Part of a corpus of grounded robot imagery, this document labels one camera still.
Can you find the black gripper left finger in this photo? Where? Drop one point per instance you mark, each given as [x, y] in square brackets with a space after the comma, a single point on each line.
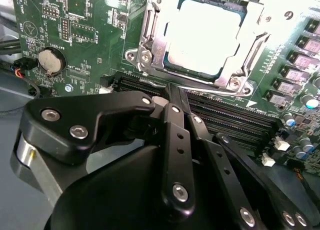
[75, 115]

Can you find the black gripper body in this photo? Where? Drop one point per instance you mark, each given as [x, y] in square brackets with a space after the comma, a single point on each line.
[112, 202]

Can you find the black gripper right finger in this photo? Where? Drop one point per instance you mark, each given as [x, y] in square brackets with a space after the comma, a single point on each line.
[212, 160]

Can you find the silver CPU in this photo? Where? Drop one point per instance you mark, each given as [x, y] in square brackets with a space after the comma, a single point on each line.
[205, 35]

